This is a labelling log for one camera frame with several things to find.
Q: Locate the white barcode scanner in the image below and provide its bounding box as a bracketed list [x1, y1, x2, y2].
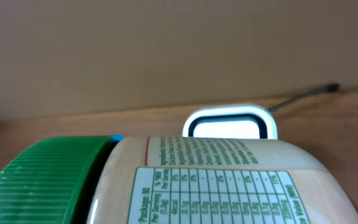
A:
[181, 104, 278, 140]

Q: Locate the black scanner cable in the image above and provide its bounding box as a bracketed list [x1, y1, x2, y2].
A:
[267, 82, 341, 113]

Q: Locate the green lid jar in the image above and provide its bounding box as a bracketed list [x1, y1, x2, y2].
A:
[0, 136, 358, 223]

